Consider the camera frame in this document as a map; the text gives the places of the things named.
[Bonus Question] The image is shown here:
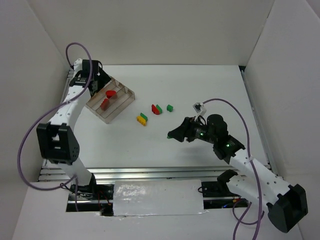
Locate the red rectangular lego brick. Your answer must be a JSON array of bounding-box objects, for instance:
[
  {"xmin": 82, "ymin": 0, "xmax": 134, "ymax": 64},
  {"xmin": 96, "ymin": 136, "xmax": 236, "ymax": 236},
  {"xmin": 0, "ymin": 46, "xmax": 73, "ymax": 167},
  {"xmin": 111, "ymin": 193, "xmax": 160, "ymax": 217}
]
[{"xmin": 100, "ymin": 98, "xmax": 110, "ymax": 111}]

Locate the small yellow lego brick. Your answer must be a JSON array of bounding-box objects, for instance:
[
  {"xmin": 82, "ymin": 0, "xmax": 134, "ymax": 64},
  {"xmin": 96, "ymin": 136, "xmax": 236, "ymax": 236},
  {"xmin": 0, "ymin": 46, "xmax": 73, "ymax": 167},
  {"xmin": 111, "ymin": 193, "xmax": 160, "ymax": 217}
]
[{"xmin": 136, "ymin": 115, "xmax": 147, "ymax": 126}]

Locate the white cover panel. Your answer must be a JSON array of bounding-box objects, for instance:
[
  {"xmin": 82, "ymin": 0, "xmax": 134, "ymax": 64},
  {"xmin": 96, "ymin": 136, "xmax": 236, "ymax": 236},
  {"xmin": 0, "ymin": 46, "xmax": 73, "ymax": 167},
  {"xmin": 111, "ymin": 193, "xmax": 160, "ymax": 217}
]
[{"xmin": 113, "ymin": 179, "xmax": 205, "ymax": 217}]

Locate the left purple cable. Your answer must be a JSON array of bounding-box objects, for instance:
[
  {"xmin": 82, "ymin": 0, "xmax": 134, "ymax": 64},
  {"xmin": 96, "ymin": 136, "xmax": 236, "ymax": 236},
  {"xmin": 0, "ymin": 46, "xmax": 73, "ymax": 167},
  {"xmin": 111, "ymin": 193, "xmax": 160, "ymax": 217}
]
[{"xmin": 17, "ymin": 42, "xmax": 101, "ymax": 212}]

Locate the purple cable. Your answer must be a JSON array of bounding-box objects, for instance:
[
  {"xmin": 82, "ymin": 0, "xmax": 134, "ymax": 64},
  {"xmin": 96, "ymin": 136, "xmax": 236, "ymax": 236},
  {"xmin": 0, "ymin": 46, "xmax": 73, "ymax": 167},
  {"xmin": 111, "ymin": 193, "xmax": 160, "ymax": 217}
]
[
  {"xmin": 202, "ymin": 98, "xmax": 265, "ymax": 240},
  {"xmin": 17, "ymin": 42, "xmax": 101, "ymax": 212}
]

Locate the clear compartment organizer tray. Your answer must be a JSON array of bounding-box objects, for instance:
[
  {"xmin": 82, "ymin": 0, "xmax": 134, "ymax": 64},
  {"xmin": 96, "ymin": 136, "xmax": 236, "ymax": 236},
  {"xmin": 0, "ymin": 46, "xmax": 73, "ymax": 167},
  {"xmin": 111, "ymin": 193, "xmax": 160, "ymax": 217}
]
[{"xmin": 85, "ymin": 77, "xmax": 135, "ymax": 124}]

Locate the small green lego brick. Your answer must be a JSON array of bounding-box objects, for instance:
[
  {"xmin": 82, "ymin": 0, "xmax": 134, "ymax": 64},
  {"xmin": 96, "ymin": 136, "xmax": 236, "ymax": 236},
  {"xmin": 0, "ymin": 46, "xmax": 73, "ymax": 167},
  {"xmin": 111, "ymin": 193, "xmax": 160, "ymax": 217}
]
[{"xmin": 166, "ymin": 104, "xmax": 174, "ymax": 112}]

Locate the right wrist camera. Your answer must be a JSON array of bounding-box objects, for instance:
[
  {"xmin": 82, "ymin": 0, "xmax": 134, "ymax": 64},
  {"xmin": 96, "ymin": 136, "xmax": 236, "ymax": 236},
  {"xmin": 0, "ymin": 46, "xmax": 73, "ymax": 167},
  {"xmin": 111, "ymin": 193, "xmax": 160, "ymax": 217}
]
[{"xmin": 192, "ymin": 102, "xmax": 207, "ymax": 121}]

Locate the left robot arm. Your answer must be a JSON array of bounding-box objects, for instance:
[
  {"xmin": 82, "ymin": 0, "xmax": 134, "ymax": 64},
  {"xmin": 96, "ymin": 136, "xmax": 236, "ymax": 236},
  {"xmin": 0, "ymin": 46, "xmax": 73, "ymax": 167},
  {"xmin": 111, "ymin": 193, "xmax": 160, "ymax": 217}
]
[{"xmin": 36, "ymin": 58, "xmax": 111, "ymax": 199}]

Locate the green half-round lego brick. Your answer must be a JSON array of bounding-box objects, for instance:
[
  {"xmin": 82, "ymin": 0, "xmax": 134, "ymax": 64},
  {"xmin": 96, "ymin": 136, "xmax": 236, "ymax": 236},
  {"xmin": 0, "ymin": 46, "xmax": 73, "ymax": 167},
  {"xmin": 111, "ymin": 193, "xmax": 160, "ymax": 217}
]
[{"xmin": 156, "ymin": 104, "xmax": 163, "ymax": 114}]

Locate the red half-round lego brick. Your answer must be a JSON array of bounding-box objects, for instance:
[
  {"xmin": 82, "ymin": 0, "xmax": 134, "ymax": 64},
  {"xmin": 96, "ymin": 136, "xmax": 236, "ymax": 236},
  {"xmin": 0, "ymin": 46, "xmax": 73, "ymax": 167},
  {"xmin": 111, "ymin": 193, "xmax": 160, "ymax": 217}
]
[{"xmin": 151, "ymin": 104, "xmax": 160, "ymax": 115}]

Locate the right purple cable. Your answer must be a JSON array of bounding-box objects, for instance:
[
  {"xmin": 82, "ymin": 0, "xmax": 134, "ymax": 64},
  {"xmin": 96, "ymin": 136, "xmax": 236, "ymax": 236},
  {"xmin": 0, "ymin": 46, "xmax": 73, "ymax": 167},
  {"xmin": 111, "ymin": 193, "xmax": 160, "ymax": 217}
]
[{"xmin": 202, "ymin": 98, "xmax": 265, "ymax": 240}]

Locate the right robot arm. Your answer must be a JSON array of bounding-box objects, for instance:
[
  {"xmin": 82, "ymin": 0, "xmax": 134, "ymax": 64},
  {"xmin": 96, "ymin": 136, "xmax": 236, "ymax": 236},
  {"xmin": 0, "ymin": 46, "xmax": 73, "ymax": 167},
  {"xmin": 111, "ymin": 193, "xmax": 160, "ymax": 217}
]
[{"xmin": 167, "ymin": 114, "xmax": 308, "ymax": 233}]

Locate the red rounded lego brick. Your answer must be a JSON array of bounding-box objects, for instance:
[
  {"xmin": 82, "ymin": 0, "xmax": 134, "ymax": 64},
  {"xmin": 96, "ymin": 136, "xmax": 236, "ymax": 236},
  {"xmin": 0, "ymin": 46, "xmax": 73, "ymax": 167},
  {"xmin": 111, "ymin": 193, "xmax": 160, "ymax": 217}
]
[{"xmin": 105, "ymin": 90, "xmax": 118, "ymax": 99}]

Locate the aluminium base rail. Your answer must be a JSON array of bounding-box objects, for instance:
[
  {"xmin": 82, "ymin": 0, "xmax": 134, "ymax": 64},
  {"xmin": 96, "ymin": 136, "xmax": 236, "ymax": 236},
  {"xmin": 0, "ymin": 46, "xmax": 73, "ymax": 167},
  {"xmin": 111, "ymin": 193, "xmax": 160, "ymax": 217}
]
[{"xmin": 37, "ymin": 166, "xmax": 276, "ymax": 182}]

